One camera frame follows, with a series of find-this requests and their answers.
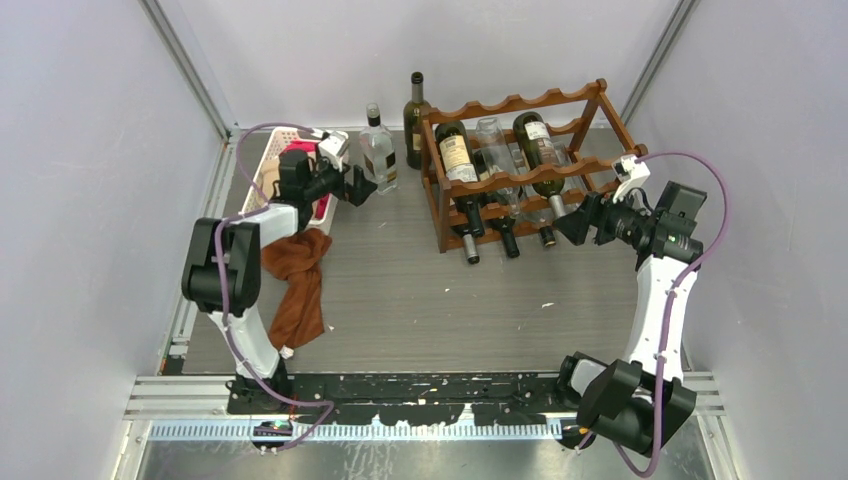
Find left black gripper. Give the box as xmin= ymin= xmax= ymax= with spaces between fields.
xmin=304 ymin=154 xmax=378 ymax=206

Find clear bottle black cap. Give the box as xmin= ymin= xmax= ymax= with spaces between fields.
xmin=359 ymin=103 xmax=397 ymax=195

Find dark wine bottle front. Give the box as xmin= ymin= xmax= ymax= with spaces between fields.
xmin=473 ymin=151 xmax=520 ymax=258

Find dark wine bottle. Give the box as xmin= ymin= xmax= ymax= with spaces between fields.
xmin=513 ymin=111 xmax=567 ymax=219
xmin=403 ymin=71 xmax=430 ymax=170
xmin=435 ymin=121 xmax=479 ymax=183
xmin=473 ymin=151 xmax=520 ymax=258

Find clear square liquor bottle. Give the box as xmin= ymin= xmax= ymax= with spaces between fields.
xmin=511 ymin=148 xmax=557 ymax=249

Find dark wine bottle back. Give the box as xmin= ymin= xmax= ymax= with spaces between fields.
xmin=403 ymin=71 xmax=430 ymax=170

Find brown wooden wine rack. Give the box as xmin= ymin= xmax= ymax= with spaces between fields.
xmin=421 ymin=79 xmax=648 ymax=253

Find tall slim clear bottle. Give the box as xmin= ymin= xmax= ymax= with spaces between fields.
xmin=476 ymin=117 xmax=521 ymax=218

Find brown bottle gold cap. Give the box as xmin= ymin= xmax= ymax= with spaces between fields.
xmin=451 ymin=196 xmax=485 ymax=265

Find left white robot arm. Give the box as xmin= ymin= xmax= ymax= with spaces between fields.
xmin=181 ymin=149 xmax=377 ymax=413

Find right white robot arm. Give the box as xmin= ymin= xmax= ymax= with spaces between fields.
xmin=554 ymin=182 xmax=707 ymax=458

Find pink red cloth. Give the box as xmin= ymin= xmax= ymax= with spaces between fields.
xmin=283 ymin=140 xmax=331 ymax=221

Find beige folded cloth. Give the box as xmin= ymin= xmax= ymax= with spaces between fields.
xmin=255 ymin=156 xmax=279 ymax=203

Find white plastic basket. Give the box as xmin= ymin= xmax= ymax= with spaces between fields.
xmin=240 ymin=125 xmax=350 ymax=235

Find brown cloth on table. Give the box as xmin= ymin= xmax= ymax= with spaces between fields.
xmin=261 ymin=229 xmax=332 ymax=349

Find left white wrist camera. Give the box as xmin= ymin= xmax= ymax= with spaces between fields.
xmin=317 ymin=130 xmax=349 ymax=173

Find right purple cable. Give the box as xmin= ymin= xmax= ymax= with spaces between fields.
xmin=609 ymin=150 xmax=733 ymax=480

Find purple cable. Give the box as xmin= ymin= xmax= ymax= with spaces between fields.
xmin=609 ymin=150 xmax=733 ymax=480
xmin=213 ymin=122 xmax=336 ymax=453

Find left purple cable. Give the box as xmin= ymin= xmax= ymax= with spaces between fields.
xmin=213 ymin=122 xmax=336 ymax=453

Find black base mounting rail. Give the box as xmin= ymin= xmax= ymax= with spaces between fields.
xmin=225 ymin=372 xmax=579 ymax=426

